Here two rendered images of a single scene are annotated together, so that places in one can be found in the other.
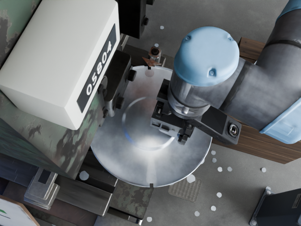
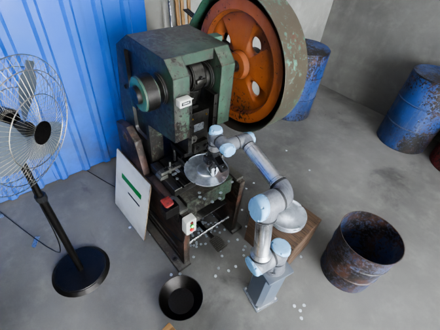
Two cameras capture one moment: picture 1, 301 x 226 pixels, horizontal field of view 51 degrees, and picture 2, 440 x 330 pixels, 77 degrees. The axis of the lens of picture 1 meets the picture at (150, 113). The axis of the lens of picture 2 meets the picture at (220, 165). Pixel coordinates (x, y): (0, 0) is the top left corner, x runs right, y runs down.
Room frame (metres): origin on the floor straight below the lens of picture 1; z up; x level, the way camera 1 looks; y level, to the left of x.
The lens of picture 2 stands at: (-0.78, -0.79, 2.04)
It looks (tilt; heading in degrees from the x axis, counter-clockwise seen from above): 43 degrees down; 34
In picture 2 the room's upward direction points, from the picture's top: 6 degrees clockwise
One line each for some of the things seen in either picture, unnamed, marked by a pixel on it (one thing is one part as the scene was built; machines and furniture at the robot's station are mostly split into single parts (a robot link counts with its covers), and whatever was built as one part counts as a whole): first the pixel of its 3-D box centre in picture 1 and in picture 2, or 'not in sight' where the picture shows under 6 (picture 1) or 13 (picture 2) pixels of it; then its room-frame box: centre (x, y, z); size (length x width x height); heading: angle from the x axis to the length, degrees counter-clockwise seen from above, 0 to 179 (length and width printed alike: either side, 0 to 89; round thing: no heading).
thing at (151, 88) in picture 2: not in sight; (148, 93); (0.02, 0.24, 1.31); 0.22 x 0.12 x 0.22; 79
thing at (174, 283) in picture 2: not in sight; (181, 298); (-0.25, -0.23, 0.04); 0.30 x 0.30 x 0.07
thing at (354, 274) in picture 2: not in sight; (357, 253); (0.76, -1.05, 0.24); 0.42 x 0.42 x 0.48
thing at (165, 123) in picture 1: (179, 108); (212, 156); (0.22, -0.05, 0.94); 0.09 x 0.08 x 0.12; 79
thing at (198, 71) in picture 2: not in sight; (190, 89); (0.26, 0.17, 1.27); 0.21 x 0.12 x 0.34; 79
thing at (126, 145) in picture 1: (150, 122); (206, 169); (0.23, 0.00, 0.79); 0.29 x 0.29 x 0.01
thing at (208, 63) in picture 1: (203, 70); (215, 135); (0.22, -0.06, 1.10); 0.09 x 0.08 x 0.11; 70
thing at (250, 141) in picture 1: (264, 104); (281, 229); (0.61, -0.50, 0.18); 0.40 x 0.38 x 0.35; 83
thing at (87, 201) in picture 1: (84, 113); (190, 166); (0.26, 0.17, 0.68); 0.45 x 0.30 x 0.06; 169
